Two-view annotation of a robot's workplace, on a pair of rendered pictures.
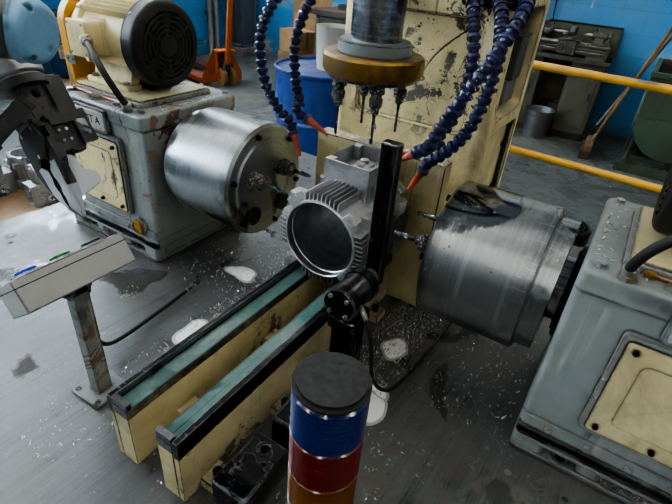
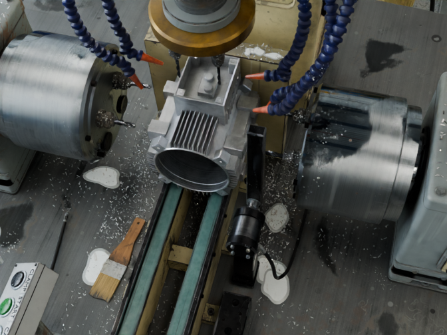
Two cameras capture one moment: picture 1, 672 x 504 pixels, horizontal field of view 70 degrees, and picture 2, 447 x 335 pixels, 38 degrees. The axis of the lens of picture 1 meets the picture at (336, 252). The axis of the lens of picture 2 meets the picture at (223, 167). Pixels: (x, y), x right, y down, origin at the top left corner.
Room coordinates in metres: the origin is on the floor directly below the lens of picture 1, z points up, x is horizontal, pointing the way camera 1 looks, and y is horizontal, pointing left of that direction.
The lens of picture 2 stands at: (0.13, 0.12, 2.13)
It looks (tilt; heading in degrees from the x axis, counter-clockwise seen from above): 59 degrees down; 347
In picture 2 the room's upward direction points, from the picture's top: 3 degrees counter-clockwise
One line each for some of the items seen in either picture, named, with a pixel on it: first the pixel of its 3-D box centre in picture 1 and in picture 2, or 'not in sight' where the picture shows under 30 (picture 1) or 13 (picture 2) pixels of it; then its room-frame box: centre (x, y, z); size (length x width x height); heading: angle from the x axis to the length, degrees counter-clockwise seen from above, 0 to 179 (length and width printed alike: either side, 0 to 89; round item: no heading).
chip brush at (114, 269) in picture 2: not in sight; (120, 257); (0.74, 0.22, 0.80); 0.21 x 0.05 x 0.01; 142
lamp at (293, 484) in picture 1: (322, 475); not in sight; (0.25, -0.01, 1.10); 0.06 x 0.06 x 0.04
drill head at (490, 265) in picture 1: (510, 269); (368, 156); (0.70, -0.30, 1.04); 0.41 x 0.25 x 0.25; 60
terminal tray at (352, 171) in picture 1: (361, 172); (208, 88); (0.90, -0.04, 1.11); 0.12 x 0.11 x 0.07; 149
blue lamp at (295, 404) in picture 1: (329, 405); not in sight; (0.25, -0.01, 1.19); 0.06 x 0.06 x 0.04
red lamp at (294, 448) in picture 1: (325, 442); not in sight; (0.25, -0.01, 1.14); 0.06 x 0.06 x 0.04
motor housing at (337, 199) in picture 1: (346, 221); (205, 131); (0.87, -0.02, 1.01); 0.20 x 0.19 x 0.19; 149
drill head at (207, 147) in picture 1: (218, 163); (43, 91); (1.04, 0.29, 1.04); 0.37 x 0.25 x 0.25; 60
